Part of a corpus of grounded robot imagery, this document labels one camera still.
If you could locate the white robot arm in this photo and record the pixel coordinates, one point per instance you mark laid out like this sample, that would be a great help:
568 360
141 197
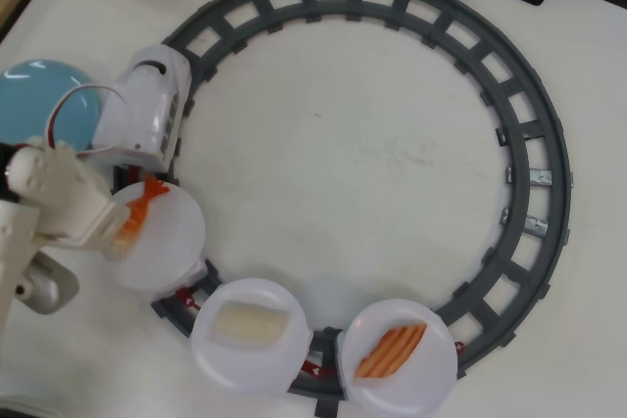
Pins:
14 261

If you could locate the grey rounded base part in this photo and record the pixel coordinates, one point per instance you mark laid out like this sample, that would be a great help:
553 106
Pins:
49 286

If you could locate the white squid sushi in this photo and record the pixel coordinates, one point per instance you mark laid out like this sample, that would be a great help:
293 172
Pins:
250 322

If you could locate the white round plate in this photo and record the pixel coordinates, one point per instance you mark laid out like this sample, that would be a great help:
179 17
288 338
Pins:
250 339
416 369
166 242

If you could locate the silver tape piece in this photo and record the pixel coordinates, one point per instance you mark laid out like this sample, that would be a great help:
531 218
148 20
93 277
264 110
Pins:
541 177
509 175
504 217
535 227

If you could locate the orange striped salmon sushi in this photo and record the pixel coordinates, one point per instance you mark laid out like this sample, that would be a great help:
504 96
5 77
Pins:
392 349

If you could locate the white Shinkansen toy locomotive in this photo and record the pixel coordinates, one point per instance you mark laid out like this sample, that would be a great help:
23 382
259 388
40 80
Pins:
147 105

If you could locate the blue dish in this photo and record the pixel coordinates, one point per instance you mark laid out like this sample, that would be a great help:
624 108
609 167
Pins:
29 100

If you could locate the grey circular toy track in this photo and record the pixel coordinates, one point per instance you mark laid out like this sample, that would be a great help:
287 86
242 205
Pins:
534 109

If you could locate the orange shrimp sushi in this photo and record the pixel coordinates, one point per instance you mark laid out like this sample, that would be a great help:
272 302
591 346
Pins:
142 207

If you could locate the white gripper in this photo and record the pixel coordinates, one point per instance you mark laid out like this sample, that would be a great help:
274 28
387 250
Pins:
100 227

